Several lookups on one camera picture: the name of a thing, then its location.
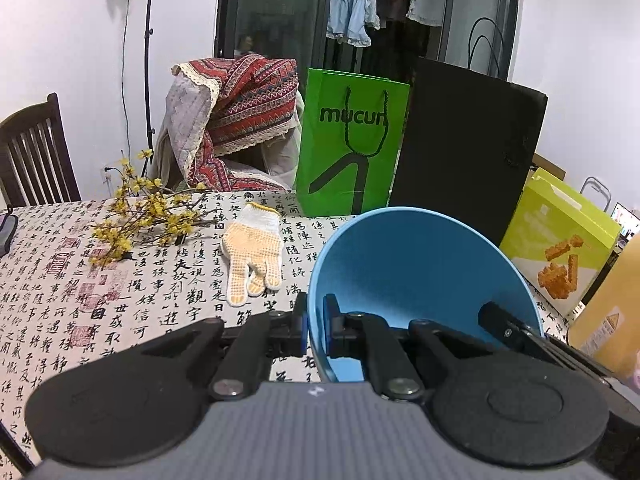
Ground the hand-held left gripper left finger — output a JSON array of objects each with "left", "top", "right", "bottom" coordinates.
[{"left": 140, "top": 292, "right": 308, "bottom": 402}]

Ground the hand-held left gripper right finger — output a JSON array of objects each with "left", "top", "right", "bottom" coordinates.
[{"left": 322, "top": 294, "right": 501, "bottom": 402}]

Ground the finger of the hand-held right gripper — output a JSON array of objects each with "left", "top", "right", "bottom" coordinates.
[{"left": 477, "top": 301, "right": 548, "bottom": 356}]

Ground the blue bowl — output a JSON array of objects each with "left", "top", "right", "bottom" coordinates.
[{"left": 307, "top": 206, "right": 545, "bottom": 383}]

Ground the yellow thermos jug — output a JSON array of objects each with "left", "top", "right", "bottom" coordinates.
[{"left": 567, "top": 232, "right": 640, "bottom": 376}]

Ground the white yellow dotted work glove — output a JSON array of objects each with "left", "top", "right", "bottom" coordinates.
[{"left": 221, "top": 202, "right": 283, "bottom": 307}]

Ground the green snack box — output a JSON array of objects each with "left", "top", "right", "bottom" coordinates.
[{"left": 500, "top": 167, "right": 623, "bottom": 313}]

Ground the small lit screen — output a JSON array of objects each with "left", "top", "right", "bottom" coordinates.
[{"left": 611, "top": 202, "right": 640, "bottom": 241}]

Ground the green paper bag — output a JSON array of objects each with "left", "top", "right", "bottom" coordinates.
[{"left": 292, "top": 67, "right": 411, "bottom": 216}]

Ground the beige cloth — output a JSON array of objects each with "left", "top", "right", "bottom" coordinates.
[{"left": 152, "top": 90, "right": 306, "bottom": 193}]

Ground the black paper bag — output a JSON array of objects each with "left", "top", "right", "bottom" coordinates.
[{"left": 389, "top": 17, "right": 548, "bottom": 248}]

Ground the yellow flower branch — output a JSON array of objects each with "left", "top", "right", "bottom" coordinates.
[{"left": 89, "top": 149, "right": 221, "bottom": 266}]

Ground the red patterned quilted blanket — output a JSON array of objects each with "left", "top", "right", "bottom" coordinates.
[{"left": 165, "top": 53, "right": 299, "bottom": 192}]

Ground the studio light on stand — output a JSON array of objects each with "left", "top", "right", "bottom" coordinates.
[{"left": 127, "top": 0, "right": 162, "bottom": 166}]

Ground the grey purple pouch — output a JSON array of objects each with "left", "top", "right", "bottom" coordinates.
[{"left": 0, "top": 214, "right": 19, "bottom": 256}]

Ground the dark wooden chair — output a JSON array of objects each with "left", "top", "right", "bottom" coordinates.
[{"left": 0, "top": 92, "right": 82, "bottom": 208}]

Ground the black framed glass door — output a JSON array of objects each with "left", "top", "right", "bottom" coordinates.
[{"left": 214, "top": 0, "right": 521, "bottom": 81}]

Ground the light blue hanging shirt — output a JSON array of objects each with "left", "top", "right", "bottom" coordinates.
[{"left": 327, "top": 0, "right": 381, "bottom": 48}]

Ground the thin black lamp cable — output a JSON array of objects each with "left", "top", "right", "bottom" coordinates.
[{"left": 119, "top": 0, "right": 135, "bottom": 161}]

